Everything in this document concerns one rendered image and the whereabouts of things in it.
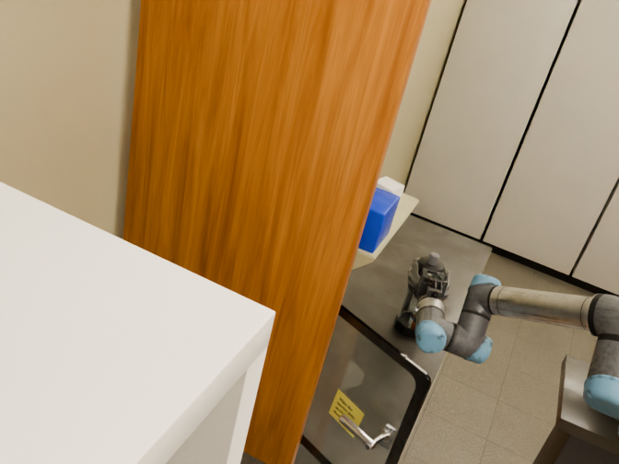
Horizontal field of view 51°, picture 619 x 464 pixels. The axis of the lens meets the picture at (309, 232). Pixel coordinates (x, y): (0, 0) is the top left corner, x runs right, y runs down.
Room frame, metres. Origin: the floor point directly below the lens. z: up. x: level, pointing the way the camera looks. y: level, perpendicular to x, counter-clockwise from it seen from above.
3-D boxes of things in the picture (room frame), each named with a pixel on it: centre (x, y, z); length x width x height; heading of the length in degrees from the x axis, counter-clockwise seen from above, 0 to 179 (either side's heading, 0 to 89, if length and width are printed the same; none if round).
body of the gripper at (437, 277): (1.50, -0.36, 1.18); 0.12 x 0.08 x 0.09; 178
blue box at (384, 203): (1.14, -0.10, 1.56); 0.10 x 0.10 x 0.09; 72
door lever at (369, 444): (0.93, -0.20, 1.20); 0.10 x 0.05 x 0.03; 51
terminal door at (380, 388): (1.00, -0.16, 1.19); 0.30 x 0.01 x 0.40; 51
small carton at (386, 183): (1.28, -0.14, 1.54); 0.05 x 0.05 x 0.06; 58
